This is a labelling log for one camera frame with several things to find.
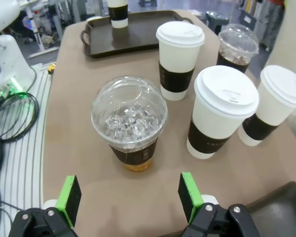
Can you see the white paper cup brown sleeve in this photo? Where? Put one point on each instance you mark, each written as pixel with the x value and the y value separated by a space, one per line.
pixel 273 103
pixel 177 54
pixel 118 12
pixel 219 106

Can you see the white grooved base plate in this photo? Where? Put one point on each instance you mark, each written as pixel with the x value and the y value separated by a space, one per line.
pixel 34 153

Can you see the person in grey trousers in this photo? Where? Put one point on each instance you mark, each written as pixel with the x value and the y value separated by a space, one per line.
pixel 273 22

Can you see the small yellow object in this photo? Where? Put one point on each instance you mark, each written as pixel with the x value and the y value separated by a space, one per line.
pixel 51 68

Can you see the iced coffee cup dome lid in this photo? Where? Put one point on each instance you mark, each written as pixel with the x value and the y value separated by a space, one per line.
pixel 236 44
pixel 129 116

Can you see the dark grey plastic stool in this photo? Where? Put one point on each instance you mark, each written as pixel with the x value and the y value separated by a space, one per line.
pixel 217 21

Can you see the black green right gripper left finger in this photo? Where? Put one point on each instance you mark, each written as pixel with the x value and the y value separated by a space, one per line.
pixel 70 197

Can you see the dark brown serving tray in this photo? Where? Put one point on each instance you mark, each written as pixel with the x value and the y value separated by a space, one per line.
pixel 281 212
pixel 138 37

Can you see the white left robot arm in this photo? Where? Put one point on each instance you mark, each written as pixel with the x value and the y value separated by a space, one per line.
pixel 7 51

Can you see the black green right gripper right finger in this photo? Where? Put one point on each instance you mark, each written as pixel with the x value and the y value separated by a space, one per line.
pixel 188 195

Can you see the white desk frame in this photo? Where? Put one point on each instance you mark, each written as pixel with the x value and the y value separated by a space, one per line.
pixel 35 27

